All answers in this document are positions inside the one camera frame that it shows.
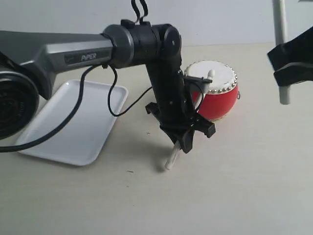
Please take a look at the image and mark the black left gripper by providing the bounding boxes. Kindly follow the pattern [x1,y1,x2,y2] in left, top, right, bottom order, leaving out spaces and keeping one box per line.
[146,66,216,154]

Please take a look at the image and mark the white drumstick with ball tip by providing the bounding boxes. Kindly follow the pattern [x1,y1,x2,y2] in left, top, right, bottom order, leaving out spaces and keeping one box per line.
[164,69,215,170]

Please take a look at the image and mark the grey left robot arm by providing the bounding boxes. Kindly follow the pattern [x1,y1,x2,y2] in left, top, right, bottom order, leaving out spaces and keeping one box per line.
[0,20,216,153]

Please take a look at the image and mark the small red drum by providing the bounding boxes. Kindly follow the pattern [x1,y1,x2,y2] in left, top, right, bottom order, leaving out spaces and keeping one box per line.
[184,60,240,120]

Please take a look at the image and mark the white rectangular plastic tray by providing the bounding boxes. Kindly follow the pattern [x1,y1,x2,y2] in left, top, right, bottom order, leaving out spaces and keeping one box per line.
[16,80,116,166]

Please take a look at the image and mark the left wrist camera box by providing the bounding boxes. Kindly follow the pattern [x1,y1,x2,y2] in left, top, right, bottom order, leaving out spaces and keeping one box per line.
[183,74,213,84]

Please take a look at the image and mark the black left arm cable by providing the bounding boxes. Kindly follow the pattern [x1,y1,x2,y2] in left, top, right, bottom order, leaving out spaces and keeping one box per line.
[0,0,196,154]

